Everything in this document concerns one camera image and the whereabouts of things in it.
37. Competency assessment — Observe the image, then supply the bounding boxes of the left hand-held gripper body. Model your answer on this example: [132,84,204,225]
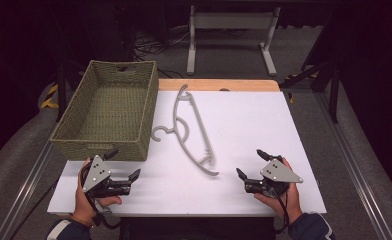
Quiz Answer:
[80,154,132,198]

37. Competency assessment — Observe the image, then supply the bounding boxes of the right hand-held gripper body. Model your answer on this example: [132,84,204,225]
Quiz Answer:
[243,154,304,198]

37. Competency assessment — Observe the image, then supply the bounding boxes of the green woven basket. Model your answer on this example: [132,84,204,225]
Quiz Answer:
[49,59,160,162]

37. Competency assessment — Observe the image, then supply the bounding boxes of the grey plastic clothes hanger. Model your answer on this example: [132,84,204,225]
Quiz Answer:
[150,83,220,177]

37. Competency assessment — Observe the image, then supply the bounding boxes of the person's right hand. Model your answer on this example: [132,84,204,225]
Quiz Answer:
[253,157,304,225]

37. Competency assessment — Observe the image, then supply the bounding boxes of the person's left hand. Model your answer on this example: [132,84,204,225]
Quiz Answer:
[72,157,123,228]

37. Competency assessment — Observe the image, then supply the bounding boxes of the white board table cover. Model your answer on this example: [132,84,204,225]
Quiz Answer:
[47,90,328,218]

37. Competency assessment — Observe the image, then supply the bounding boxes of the black metal stand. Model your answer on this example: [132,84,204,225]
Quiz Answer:
[278,49,341,125]
[55,58,69,123]

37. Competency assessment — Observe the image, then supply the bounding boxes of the yellow black hazard tape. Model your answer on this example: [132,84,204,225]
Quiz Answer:
[39,83,60,110]

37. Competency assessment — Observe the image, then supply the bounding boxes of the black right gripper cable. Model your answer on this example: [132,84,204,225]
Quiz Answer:
[268,186,291,234]

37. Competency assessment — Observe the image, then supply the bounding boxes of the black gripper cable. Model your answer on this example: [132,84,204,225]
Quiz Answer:
[79,163,122,231]
[268,186,291,234]

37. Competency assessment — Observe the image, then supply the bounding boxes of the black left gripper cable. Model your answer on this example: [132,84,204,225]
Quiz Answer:
[79,163,122,231]

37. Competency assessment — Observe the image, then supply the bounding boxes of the aluminium floor rail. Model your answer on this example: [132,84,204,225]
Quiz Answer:
[313,89,392,240]
[0,133,58,240]

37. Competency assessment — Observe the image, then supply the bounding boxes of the black floor cables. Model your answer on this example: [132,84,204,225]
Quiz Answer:
[132,29,191,79]

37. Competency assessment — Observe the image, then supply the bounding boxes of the white metal stand frame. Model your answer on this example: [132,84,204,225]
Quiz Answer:
[186,4,282,77]

